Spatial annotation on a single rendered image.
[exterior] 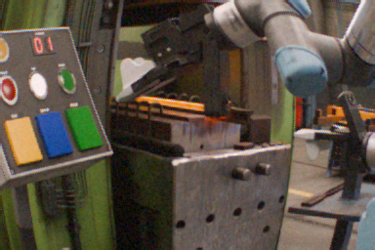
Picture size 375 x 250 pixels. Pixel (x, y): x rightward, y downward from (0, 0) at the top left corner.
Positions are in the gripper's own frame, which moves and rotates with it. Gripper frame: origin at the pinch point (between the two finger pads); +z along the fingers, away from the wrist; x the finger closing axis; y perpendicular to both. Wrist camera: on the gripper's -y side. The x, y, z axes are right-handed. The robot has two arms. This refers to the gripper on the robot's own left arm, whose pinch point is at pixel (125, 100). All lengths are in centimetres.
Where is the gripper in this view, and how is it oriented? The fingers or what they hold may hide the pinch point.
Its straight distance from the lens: 93.6
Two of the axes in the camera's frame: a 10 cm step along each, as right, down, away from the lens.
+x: -4.3, 1.0, -9.0
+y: -4.2, -9.0, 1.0
